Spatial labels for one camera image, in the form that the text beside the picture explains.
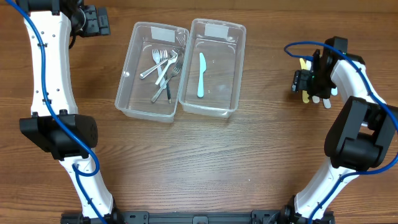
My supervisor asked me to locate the small white plastic fork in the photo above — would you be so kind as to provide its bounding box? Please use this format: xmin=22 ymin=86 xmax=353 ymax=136
xmin=152 ymin=49 xmax=162 ymax=76

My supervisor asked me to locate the black handled fork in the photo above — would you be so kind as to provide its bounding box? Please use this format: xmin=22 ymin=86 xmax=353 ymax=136
xmin=165 ymin=75 xmax=172 ymax=104

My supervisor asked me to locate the mint green plastic knife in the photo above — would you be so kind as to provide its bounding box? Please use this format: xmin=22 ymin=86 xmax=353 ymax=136
xmin=197 ymin=52 xmax=206 ymax=98

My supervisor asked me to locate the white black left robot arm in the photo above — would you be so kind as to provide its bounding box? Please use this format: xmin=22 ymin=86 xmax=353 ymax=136
xmin=9 ymin=0 xmax=125 ymax=223

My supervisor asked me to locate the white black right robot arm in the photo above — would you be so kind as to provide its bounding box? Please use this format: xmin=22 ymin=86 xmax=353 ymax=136
xmin=276 ymin=36 xmax=397 ymax=223

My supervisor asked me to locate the clear plastic left container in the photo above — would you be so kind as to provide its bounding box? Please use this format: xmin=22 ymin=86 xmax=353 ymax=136
xmin=114 ymin=22 xmax=189 ymax=123

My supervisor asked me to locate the clear plastic container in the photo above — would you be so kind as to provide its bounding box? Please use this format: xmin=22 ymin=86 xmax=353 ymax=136
xmin=178 ymin=19 xmax=246 ymax=118
xmin=114 ymin=22 xmax=189 ymax=123

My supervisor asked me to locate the clear plastic right container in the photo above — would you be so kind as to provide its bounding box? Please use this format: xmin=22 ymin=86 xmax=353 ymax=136
xmin=178 ymin=19 xmax=246 ymax=118

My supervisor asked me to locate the cream plastic knife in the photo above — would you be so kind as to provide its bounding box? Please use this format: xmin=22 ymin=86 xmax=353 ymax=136
xmin=306 ymin=60 xmax=320 ymax=103

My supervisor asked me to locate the yellow plastic knife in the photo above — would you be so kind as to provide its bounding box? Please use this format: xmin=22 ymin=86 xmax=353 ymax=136
xmin=299 ymin=58 xmax=310 ymax=103

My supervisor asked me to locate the translucent white plastic knife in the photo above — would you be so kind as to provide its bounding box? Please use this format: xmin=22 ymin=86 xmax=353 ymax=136
xmin=322 ymin=99 xmax=331 ymax=109

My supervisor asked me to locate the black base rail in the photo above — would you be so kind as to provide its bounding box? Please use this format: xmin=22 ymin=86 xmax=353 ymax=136
xmin=60 ymin=210 xmax=335 ymax=224

